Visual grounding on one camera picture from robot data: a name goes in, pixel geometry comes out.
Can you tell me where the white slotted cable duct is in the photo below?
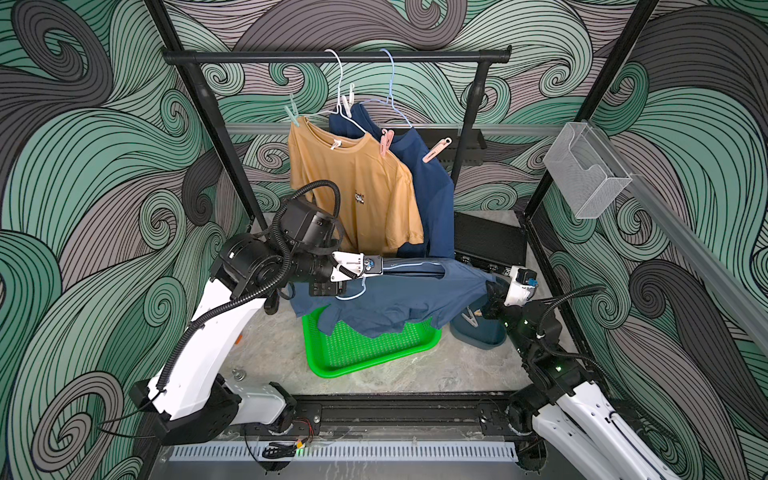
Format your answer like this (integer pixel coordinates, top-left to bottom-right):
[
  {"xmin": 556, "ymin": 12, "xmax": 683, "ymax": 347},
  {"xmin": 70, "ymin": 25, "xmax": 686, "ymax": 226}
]
[{"xmin": 169, "ymin": 440, "xmax": 518, "ymax": 463}]

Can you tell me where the light blue t-shirt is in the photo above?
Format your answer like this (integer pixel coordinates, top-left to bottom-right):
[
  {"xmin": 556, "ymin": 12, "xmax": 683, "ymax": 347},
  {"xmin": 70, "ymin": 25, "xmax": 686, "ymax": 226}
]
[{"xmin": 291, "ymin": 258, "xmax": 496, "ymax": 338}]

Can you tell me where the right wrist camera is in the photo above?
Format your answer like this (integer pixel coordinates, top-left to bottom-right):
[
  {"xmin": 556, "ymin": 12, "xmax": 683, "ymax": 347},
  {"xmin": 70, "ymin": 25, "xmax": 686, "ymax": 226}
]
[{"xmin": 504, "ymin": 266, "xmax": 538, "ymax": 307}]

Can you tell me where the silver metal bolt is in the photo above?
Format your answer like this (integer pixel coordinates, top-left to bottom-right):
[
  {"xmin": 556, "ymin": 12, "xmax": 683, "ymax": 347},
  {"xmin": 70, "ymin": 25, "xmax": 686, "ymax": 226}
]
[{"xmin": 232, "ymin": 369, "xmax": 247, "ymax": 382}]

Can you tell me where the dark teal plastic bin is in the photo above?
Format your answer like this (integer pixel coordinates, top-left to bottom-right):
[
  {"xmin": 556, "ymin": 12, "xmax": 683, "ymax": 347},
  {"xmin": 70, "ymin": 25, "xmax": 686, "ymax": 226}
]
[{"xmin": 449, "ymin": 296, "xmax": 507, "ymax": 350}]

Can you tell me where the black case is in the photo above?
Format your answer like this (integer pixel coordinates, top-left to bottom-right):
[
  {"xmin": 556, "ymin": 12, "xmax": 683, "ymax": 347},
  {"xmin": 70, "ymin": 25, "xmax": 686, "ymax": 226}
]
[{"xmin": 454, "ymin": 212, "xmax": 527, "ymax": 276}]

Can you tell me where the white wire hanger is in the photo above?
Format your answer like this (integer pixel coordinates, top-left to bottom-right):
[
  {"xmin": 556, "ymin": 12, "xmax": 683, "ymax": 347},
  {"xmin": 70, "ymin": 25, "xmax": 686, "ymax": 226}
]
[{"xmin": 324, "ymin": 49, "xmax": 366, "ymax": 135}]

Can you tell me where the black clothes rack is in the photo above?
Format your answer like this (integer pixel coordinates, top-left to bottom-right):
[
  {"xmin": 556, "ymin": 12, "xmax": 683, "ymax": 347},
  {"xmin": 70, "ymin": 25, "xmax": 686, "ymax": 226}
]
[{"xmin": 162, "ymin": 46, "xmax": 512, "ymax": 228}]

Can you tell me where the green plastic basket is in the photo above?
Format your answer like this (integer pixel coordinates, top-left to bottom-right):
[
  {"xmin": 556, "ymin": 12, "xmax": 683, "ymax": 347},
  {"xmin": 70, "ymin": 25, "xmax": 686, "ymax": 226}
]
[{"xmin": 302, "ymin": 308, "xmax": 442, "ymax": 379}]

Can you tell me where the light blue wire hanger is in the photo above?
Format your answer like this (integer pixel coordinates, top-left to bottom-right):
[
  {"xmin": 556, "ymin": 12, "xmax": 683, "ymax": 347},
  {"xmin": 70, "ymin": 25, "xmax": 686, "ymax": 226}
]
[{"xmin": 336, "ymin": 258, "xmax": 445, "ymax": 301}]

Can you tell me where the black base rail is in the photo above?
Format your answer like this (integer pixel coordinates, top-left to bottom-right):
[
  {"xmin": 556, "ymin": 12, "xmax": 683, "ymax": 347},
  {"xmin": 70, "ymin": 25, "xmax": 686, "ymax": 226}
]
[{"xmin": 161, "ymin": 389, "xmax": 601, "ymax": 442}]

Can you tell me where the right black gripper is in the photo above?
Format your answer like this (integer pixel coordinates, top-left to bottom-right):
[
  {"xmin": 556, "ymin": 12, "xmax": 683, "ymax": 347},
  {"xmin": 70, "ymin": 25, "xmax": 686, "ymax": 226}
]
[{"xmin": 482, "ymin": 277, "xmax": 534, "ymax": 359}]

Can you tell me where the dark navy t-shirt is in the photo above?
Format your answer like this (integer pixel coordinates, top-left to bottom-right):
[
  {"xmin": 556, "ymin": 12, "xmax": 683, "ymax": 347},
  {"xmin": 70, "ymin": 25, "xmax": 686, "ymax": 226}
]
[{"xmin": 329, "ymin": 104, "xmax": 454, "ymax": 258}]

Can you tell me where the white grey clothespin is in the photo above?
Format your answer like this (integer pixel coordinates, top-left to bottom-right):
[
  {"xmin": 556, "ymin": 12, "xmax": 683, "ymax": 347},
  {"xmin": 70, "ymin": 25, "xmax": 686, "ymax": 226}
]
[{"xmin": 461, "ymin": 306, "xmax": 479, "ymax": 328}]

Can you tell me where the tan yellow t-shirt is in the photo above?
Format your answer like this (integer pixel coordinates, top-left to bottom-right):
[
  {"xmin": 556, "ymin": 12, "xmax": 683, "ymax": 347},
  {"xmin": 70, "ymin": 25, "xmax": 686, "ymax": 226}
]
[{"xmin": 287, "ymin": 117, "xmax": 425, "ymax": 256}]

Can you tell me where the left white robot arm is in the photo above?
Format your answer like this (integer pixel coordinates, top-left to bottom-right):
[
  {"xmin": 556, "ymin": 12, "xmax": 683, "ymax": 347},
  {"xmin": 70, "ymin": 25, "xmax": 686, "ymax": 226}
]
[{"xmin": 131, "ymin": 180, "xmax": 355, "ymax": 446}]

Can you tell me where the pink white clothespin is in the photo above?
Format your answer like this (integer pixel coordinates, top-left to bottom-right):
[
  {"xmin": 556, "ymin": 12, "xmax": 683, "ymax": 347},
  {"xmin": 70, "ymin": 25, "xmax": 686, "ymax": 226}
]
[{"xmin": 422, "ymin": 137, "xmax": 452, "ymax": 163}]

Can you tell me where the clear mesh wall holder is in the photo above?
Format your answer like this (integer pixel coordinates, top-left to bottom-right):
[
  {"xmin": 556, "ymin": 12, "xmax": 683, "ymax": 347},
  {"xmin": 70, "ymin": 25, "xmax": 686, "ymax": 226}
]
[{"xmin": 544, "ymin": 121, "xmax": 631, "ymax": 219}]

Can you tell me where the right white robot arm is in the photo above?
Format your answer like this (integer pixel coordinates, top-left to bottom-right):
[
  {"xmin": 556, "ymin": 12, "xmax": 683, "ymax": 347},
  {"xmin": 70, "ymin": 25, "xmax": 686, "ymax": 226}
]
[{"xmin": 481, "ymin": 277, "xmax": 677, "ymax": 479}]

